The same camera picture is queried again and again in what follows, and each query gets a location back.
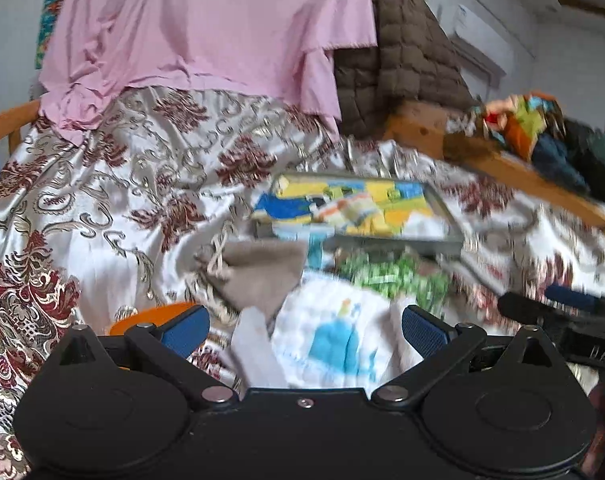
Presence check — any grey tray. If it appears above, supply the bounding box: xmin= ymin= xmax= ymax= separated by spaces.
xmin=250 ymin=172 xmax=465 ymax=256

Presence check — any teal patterned cloth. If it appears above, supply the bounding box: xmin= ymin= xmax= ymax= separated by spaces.
xmin=35 ymin=0 xmax=70 ymax=68

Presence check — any burlap drawstring bag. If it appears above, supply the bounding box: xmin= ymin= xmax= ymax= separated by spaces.
xmin=190 ymin=237 xmax=308 ymax=323

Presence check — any brown quilted jacket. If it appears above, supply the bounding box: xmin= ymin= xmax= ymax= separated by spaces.
xmin=332 ymin=0 xmax=483 ymax=138

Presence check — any yellow blue cartoon cloth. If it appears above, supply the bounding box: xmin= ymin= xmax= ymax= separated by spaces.
xmin=252 ymin=175 xmax=428 ymax=238

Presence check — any brown bag with white print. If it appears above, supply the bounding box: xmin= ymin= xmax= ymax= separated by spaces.
xmin=442 ymin=130 xmax=503 ymax=163

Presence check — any orange striped cloth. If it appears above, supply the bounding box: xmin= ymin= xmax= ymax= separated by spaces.
xmin=315 ymin=195 xmax=378 ymax=228

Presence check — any white cloth with blue print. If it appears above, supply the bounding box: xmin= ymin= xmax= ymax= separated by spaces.
xmin=232 ymin=280 xmax=443 ymax=391

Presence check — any orange bowl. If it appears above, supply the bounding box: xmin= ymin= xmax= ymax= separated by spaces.
xmin=108 ymin=301 xmax=198 ymax=336

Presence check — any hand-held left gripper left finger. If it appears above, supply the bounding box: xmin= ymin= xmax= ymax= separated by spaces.
xmin=57 ymin=304 xmax=236 ymax=409

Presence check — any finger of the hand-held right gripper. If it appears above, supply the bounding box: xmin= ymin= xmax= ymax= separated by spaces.
xmin=497 ymin=292 xmax=603 ymax=331
xmin=543 ymin=284 xmax=605 ymax=317

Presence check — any light blue printed cloth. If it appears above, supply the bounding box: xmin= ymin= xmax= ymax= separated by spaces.
xmin=275 ymin=225 xmax=333 ymax=271

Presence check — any wooden bed frame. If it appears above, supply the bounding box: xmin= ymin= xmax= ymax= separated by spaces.
xmin=0 ymin=99 xmax=605 ymax=241

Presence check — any white air conditioner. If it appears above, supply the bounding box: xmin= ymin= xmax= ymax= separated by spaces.
xmin=445 ymin=2 xmax=513 ymax=76

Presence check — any pink sheet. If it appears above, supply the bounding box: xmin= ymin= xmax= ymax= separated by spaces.
xmin=37 ymin=0 xmax=378 ymax=133

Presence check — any floral satin bedspread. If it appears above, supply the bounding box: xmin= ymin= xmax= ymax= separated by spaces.
xmin=0 ymin=85 xmax=605 ymax=480

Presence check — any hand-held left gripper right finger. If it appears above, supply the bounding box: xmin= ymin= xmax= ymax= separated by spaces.
xmin=371 ymin=304 xmax=560 ymax=408

